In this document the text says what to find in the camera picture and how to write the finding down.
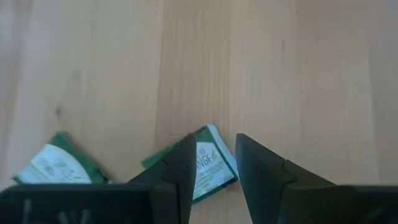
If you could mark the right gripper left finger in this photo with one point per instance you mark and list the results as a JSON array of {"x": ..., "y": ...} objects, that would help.
[{"x": 180, "y": 168}]

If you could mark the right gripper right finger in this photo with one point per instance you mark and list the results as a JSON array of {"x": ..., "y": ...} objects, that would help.
[{"x": 261, "y": 180}]

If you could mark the white green Truvia packet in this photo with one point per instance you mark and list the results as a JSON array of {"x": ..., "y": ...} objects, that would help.
[
  {"x": 56, "y": 165},
  {"x": 214, "y": 168}
]

